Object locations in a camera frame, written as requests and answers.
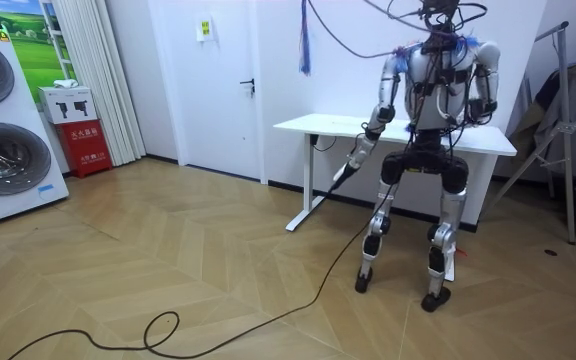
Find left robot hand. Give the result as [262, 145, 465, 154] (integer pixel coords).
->
[325, 161, 363, 195]

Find white desk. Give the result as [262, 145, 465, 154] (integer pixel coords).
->
[272, 113, 518, 282]

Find robot legs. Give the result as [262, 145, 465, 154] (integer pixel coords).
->
[353, 147, 470, 314]

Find robot body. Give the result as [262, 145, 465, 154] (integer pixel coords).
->
[400, 0, 482, 157]

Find white door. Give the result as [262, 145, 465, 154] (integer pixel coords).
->
[148, 0, 268, 184]

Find yellow paper label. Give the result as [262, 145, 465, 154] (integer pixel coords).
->
[196, 17, 216, 43]

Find grey metal clothes rack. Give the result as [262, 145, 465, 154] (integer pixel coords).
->
[485, 20, 576, 246]

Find red fire equipment cabinet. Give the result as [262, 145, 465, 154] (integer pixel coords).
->
[55, 118, 114, 180]

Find white cardboard box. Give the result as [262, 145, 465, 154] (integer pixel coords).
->
[37, 85, 98, 126]

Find white washing machine tower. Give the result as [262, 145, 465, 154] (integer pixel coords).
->
[0, 19, 70, 230]

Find black desk cable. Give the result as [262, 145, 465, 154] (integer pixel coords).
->
[309, 133, 338, 153]

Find black floor cable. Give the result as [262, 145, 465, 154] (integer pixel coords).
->
[6, 182, 397, 360]

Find cable bundle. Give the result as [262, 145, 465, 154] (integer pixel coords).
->
[297, 0, 489, 77]

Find green landscape wall poster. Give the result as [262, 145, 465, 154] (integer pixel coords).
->
[0, 0, 77, 105]

